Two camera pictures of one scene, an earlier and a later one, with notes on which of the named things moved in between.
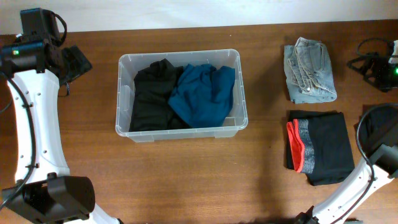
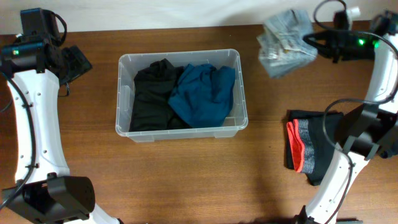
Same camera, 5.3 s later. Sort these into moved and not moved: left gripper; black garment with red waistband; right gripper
Moved: right gripper
Not moved: left gripper; black garment with red waistband
